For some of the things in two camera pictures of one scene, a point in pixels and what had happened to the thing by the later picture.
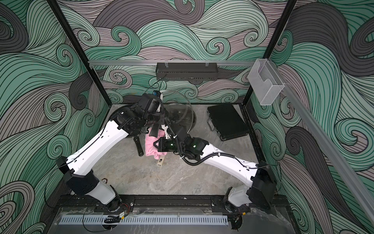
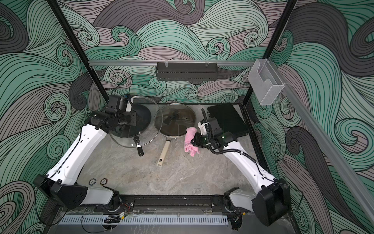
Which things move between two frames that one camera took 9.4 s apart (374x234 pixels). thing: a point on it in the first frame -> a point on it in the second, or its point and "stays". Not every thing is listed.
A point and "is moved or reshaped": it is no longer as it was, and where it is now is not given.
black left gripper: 161,118 -> 133,115
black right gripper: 162,147 -> 197,142
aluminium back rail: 172,63 stays
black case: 227,122 stays
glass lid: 178,109 is moved or reshaped
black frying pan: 132,120 stays
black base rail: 151,204 stays
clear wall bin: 265,81 stays
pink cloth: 151,148 is moved or reshaped
